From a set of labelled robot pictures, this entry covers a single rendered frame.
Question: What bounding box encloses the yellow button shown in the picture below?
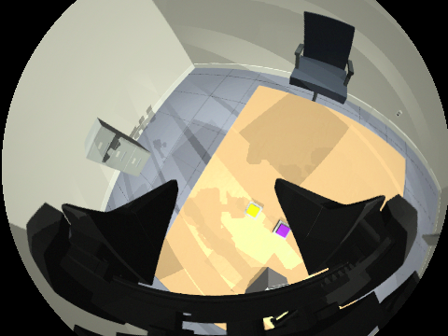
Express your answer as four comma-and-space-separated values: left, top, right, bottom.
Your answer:
244, 201, 262, 220

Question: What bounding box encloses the purple button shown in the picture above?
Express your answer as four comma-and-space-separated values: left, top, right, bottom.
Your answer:
272, 219, 291, 240

